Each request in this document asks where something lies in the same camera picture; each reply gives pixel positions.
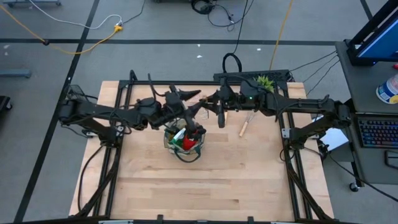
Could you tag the black aluminium table frame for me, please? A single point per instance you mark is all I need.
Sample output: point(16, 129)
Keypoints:
point(202, 82)

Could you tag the grey cart base bar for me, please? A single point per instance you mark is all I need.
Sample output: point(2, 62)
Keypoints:
point(15, 73)
point(31, 2)

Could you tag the grey desk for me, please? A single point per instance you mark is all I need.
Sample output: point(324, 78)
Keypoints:
point(360, 87)

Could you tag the white paper sheet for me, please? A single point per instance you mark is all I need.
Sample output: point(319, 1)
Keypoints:
point(334, 138)

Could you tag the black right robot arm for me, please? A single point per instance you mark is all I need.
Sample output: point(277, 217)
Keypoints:
point(304, 104)

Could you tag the black backlit keyboard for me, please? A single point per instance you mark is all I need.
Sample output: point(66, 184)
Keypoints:
point(379, 133)

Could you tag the black perforated metal box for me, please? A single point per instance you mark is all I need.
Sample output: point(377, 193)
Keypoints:
point(242, 74)

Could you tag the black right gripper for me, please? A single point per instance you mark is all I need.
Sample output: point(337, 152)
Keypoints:
point(231, 101)

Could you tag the green plant in white pot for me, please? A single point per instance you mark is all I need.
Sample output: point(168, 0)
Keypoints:
point(265, 82)

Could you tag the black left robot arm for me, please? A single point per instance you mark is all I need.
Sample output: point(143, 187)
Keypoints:
point(93, 110)

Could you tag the cream green canvas gardening bag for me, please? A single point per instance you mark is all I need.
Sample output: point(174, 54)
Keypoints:
point(168, 140)

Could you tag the white blue plastic tub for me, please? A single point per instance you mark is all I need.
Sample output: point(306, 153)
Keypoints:
point(387, 91)

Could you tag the black monitor with stand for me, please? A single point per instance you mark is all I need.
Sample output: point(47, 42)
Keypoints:
point(382, 43)

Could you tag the red black garden glove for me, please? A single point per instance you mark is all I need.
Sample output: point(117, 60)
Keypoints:
point(189, 143)

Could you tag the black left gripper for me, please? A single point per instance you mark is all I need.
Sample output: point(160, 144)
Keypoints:
point(172, 104)

